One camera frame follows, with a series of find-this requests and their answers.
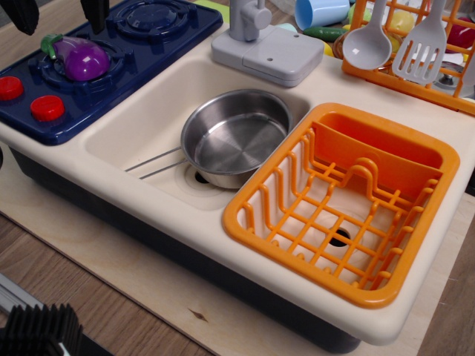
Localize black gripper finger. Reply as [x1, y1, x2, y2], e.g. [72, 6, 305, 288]
[1, 0, 39, 36]
[80, 0, 110, 34]

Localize purple toy eggplant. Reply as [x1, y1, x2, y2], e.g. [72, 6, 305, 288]
[40, 34, 110, 82]

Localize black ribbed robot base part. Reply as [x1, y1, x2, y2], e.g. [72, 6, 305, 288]
[1, 305, 110, 355]

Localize dark blue toy stove top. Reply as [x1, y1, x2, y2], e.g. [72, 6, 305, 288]
[1, 1, 223, 145]

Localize red stove knob left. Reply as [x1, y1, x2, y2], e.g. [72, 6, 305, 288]
[0, 76, 24, 101]

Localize red stove knob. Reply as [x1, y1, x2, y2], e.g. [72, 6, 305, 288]
[0, 76, 24, 101]
[30, 95, 65, 122]

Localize red stove knob right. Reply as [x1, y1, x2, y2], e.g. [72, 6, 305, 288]
[30, 95, 65, 122]

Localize cream toy kitchen sink unit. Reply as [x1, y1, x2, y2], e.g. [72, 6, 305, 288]
[1, 40, 474, 346]

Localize grey toy faucet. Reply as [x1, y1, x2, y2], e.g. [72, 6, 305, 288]
[211, 1, 324, 88]

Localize light blue plastic cup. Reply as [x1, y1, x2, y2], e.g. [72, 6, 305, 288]
[295, 0, 350, 30]

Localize green toy cucumber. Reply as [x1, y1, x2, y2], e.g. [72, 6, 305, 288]
[303, 27, 347, 42]

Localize grey toy ladle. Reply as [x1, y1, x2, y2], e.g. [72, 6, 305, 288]
[342, 0, 392, 70]

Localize yellow toy fruit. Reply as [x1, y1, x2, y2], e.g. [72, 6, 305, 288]
[389, 10, 415, 33]

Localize orange dish drainer basket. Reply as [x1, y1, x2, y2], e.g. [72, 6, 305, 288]
[223, 103, 459, 309]

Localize grey slotted toy spatula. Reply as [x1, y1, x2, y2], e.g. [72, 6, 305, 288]
[392, 1, 447, 85]

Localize orange utensil rack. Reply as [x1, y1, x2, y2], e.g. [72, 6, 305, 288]
[342, 1, 474, 116]

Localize light plywood base board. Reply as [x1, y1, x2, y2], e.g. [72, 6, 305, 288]
[1, 152, 474, 355]

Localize red toy fruit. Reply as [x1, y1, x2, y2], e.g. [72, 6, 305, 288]
[448, 17, 474, 49]

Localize steel pan with wire handle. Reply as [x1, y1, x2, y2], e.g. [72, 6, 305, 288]
[126, 89, 292, 189]

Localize aluminium rail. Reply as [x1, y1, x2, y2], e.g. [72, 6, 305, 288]
[0, 274, 44, 314]

